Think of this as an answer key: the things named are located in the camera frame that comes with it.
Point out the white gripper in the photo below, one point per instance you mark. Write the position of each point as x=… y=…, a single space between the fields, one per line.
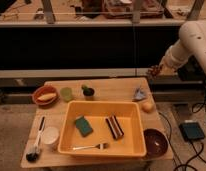
x=168 y=65

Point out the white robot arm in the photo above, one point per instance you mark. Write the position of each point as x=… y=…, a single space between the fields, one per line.
x=191 y=42

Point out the dark purple bowl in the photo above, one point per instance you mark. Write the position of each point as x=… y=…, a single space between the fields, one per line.
x=156 y=143

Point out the orange bowl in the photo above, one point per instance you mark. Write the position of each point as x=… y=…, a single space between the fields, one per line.
x=41 y=91

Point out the blue grey crumpled cloth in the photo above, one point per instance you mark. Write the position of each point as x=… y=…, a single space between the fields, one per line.
x=139 y=94

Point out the yellow lemon toy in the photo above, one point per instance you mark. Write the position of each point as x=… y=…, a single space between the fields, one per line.
x=147 y=107

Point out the black pedal box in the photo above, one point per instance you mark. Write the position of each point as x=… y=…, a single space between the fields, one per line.
x=191 y=131

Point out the striped brown block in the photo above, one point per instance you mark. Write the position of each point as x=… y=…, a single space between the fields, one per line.
x=114 y=127

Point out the small potted cactus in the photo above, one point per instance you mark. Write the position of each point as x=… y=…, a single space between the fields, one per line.
x=88 y=92

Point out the yellow plastic tub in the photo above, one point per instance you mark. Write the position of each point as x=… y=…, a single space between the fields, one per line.
x=132 y=144

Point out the silver fork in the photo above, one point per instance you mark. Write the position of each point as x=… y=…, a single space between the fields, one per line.
x=100 y=146

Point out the green sponge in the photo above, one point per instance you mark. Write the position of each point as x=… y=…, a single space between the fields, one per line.
x=83 y=126

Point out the green cup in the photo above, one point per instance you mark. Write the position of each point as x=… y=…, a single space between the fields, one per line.
x=66 y=94

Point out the wooden table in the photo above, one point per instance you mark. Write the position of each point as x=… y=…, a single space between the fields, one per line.
x=116 y=89

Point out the yellow banana toy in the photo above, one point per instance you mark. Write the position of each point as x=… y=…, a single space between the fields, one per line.
x=47 y=97

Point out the white cup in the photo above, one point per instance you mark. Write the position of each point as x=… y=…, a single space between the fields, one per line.
x=50 y=137

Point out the black white dish brush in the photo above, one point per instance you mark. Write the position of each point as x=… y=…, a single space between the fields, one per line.
x=34 y=151

